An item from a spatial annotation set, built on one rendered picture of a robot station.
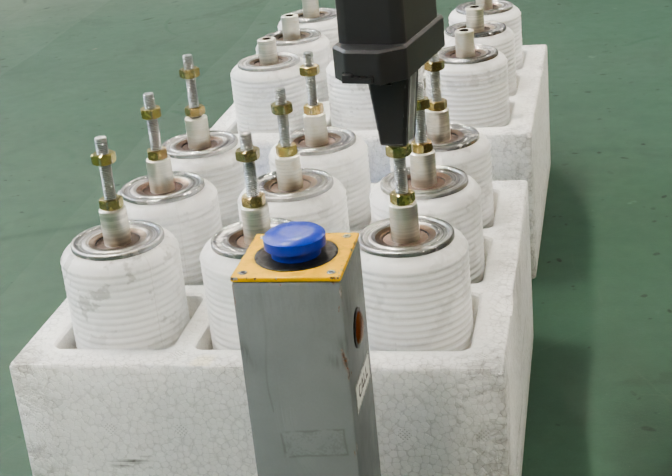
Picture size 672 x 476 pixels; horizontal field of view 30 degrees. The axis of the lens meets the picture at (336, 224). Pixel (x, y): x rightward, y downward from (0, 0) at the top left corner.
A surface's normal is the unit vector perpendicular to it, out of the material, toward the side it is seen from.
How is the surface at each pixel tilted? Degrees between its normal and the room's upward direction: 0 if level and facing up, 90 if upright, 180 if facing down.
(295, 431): 90
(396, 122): 90
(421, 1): 90
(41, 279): 0
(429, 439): 90
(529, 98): 0
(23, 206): 0
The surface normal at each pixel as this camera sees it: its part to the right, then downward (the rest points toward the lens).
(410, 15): 0.93, 0.06
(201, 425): -0.18, 0.39
